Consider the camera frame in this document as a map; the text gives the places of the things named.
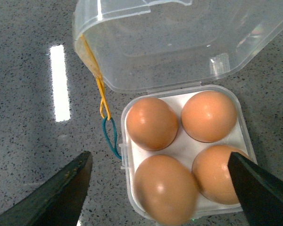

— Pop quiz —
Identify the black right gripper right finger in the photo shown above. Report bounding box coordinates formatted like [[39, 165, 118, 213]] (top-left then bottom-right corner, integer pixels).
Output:
[[228, 152, 283, 226]]

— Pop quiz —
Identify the teal rubber band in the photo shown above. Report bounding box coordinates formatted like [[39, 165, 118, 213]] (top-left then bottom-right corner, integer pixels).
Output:
[[102, 117, 122, 160]]

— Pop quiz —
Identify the brown egg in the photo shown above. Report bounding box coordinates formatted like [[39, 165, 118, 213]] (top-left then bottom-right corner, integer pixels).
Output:
[[181, 91, 238, 143], [126, 97, 179, 151], [192, 145, 249, 205], [133, 155, 199, 226]]

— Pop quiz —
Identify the clear plastic egg box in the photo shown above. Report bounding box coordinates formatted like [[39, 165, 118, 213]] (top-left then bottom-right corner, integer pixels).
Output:
[[72, 0, 283, 222]]

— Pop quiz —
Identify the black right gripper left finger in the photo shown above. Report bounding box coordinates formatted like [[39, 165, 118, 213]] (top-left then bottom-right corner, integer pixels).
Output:
[[0, 151, 92, 226]]

